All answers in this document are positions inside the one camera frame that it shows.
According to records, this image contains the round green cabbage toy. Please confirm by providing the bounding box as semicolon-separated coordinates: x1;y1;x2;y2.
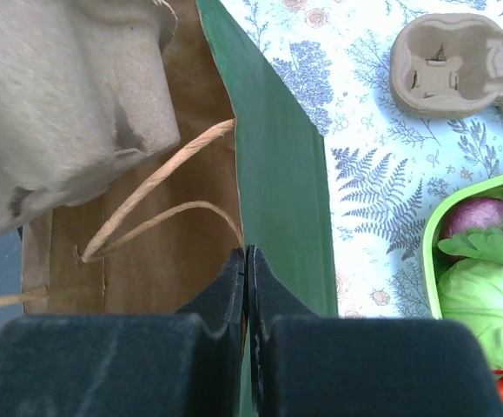
437;259;503;371

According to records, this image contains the brown green paper bag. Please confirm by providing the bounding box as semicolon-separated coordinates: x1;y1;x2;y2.
0;1;337;416

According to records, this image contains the purple onion toy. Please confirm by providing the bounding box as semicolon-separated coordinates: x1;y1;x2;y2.
440;197;503;239

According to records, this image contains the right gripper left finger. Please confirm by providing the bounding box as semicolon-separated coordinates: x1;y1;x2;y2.
0;249;245;417

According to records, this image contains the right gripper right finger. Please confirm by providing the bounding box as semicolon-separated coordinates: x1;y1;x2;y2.
246;247;503;416

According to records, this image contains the green plastic basket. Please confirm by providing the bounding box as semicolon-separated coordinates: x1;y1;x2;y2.
420;175;503;319

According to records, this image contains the brown pulp cup carrier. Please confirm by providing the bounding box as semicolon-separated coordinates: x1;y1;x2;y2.
0;1;180;234

